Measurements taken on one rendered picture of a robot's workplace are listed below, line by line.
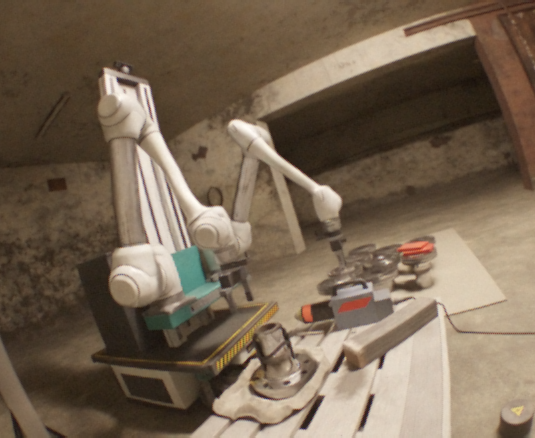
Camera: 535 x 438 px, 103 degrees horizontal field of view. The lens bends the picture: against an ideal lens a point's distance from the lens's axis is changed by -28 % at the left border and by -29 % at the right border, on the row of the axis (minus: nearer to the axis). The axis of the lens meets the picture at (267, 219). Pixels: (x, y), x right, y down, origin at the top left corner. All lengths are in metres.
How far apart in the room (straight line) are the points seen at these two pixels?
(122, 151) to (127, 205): 0.19
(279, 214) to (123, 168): 4.23
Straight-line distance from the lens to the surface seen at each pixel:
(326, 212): 1.36
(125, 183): 1.03
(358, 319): 1.47
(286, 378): 1.14
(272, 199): 5.11
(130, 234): 1.02
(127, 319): 1.48
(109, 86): 1.66
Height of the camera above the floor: 0.78
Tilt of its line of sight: 1 degrees down
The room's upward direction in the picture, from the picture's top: 17 degrees counter-clockwise
